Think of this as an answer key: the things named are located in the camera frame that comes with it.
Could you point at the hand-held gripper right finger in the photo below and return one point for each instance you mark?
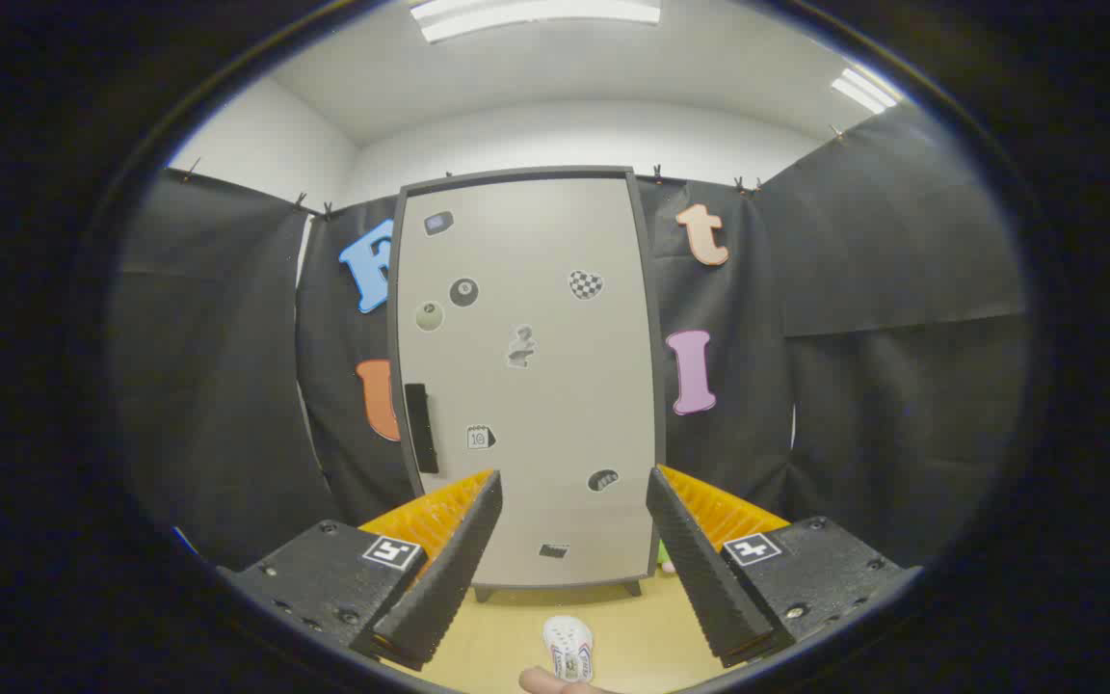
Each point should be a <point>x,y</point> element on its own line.
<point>700,569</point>

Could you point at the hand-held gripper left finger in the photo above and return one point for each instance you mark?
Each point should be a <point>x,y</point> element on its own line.
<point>449,569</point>

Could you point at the grey shoe cabinet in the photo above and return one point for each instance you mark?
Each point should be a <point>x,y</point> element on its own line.
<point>526,595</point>

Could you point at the white shoe red blue trim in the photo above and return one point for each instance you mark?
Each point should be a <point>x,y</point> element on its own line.
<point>568,641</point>

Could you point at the light grey shoe cabinet door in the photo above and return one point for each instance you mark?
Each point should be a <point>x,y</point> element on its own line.
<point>536,405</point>

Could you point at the pink green plush toy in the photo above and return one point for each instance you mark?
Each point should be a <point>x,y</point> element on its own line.
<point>666,557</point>

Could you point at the black backdrop cloth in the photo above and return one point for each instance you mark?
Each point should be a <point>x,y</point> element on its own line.
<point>902,289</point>

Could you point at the small ceiling light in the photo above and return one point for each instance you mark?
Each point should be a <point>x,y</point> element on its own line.
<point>863,90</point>

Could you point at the long ceiling light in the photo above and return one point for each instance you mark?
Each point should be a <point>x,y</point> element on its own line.
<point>536,14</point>

